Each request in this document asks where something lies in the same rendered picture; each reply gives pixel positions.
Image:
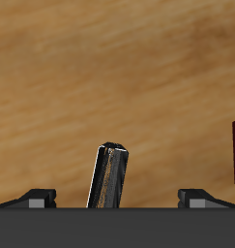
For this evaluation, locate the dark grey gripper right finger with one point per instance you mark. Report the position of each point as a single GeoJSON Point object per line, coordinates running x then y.
{"type": "Point", "coordinates": [195, 197]}

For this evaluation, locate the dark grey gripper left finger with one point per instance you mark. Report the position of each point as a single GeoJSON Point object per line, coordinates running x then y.
{"type": "Point", "coordinates": [38, 197]}

